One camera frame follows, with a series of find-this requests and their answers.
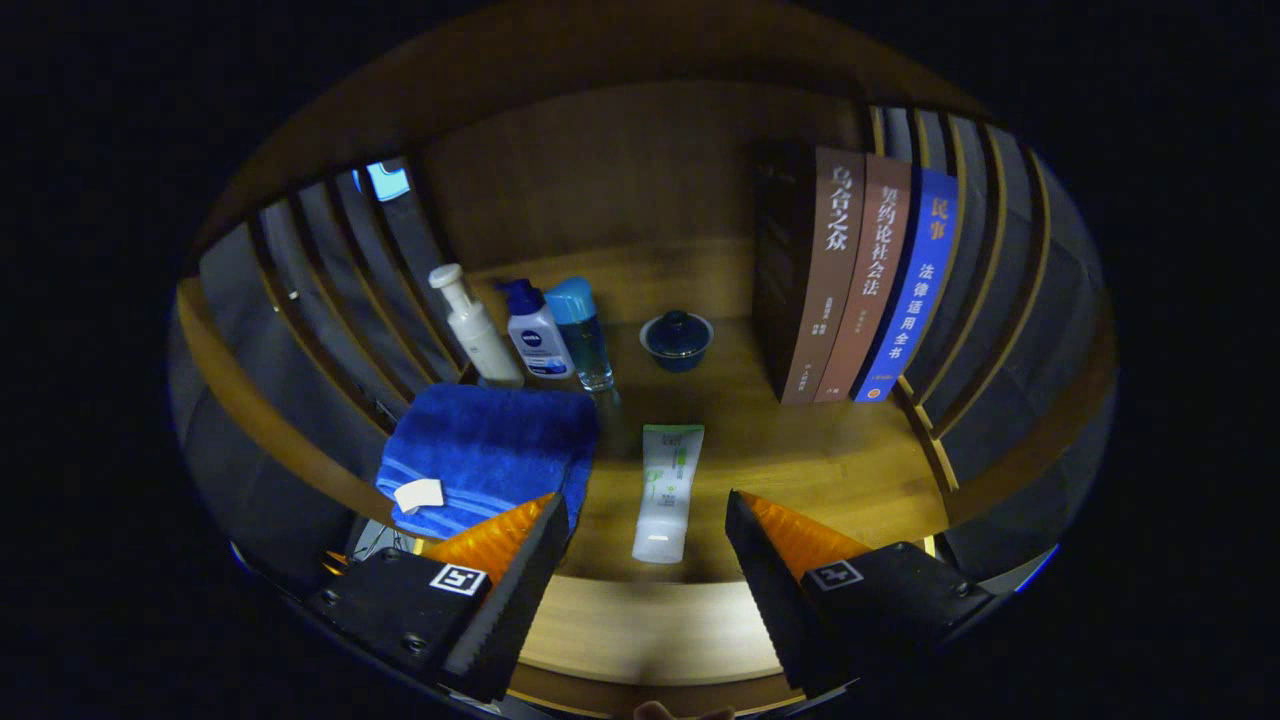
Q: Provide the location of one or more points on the white lotion bottle blue cap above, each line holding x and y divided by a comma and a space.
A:
540, 340

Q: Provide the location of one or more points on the blue book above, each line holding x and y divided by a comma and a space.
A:
915, 290

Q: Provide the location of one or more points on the dark teal lidded cup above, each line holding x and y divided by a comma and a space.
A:
677, 340

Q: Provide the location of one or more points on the clear bottle with blue cap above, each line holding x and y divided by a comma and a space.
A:
580, 330

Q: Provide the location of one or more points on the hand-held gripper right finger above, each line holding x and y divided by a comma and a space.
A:
775, 600

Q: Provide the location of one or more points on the white pump bottle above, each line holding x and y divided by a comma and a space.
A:
480, 335

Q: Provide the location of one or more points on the reddish brown book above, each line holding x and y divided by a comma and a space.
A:
870, 290

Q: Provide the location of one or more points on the folded blue towel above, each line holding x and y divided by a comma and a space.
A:
480, 440

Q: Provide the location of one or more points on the wooden countertop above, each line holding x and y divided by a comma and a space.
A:
760, 450

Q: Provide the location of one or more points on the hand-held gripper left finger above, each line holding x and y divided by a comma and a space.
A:
515, 610

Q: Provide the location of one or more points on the dark brown book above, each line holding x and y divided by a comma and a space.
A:
830, 280

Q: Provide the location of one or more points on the white and green tube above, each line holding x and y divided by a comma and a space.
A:
668, 490

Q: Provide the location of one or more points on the wooden cabinet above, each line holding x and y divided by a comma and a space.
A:
620, 170

